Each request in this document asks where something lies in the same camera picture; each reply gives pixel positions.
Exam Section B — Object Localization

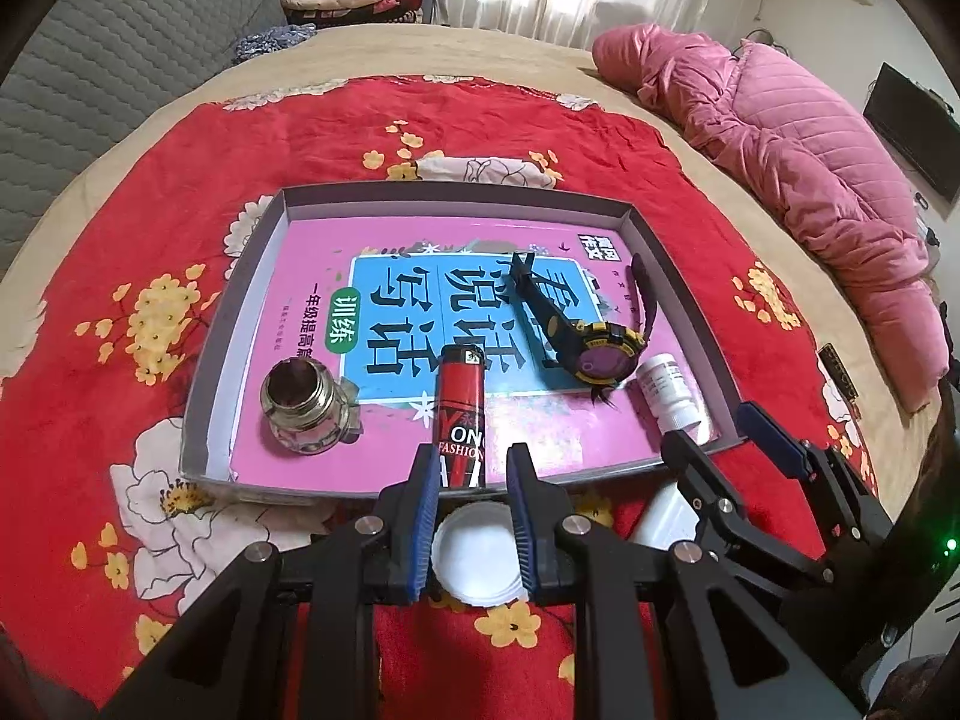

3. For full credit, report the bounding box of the black and yellow watch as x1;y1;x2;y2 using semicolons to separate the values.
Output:
508;249;661;389

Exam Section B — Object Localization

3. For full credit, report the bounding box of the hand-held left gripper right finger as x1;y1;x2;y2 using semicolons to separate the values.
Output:
504;442;863;720

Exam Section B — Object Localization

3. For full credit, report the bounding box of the black television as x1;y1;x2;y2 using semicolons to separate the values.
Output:
862;62;960;207

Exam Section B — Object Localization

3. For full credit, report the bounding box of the red lighter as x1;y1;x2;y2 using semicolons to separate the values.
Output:
433;343;488;492

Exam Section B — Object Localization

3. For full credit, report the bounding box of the white earbuds case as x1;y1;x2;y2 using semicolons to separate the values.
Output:
626;491;702;548

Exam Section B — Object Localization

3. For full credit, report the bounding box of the red floral blanket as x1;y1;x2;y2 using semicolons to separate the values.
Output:
0;75;878;720

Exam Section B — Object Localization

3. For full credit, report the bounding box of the blue patterned cloth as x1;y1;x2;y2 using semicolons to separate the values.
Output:
232;21;317;65

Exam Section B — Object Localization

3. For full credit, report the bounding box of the black remote control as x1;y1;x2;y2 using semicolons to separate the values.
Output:
819;343;860;398

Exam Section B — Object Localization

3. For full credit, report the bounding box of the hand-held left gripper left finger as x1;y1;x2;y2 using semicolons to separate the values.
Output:
97;444;443;720

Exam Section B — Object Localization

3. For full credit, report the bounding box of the grey cardboard box tray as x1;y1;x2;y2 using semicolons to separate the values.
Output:
178;184;743;503

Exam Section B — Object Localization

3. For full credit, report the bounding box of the white plastic lid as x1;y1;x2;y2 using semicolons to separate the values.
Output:
429;499;530;608

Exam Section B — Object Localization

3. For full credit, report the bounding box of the metal threaded fitting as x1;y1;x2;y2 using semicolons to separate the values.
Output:
259;358;362;458

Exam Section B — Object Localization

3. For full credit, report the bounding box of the pink quilt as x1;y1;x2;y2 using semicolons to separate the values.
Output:
592;22;953;413

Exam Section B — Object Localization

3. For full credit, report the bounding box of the small white bottle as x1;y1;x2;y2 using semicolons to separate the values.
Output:
636;354;706;436

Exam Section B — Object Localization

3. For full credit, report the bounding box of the pink folded garment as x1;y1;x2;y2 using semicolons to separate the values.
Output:
281;0;392;14

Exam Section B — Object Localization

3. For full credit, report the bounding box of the beige bed sheet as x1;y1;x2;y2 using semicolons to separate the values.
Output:
0;19;960;691

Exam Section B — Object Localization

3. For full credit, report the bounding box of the pink and blue book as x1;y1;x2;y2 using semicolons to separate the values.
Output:
229;216;721;481

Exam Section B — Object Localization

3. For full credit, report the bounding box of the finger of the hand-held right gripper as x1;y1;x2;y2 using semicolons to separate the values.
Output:
660;427;833;593
736;401;878;533

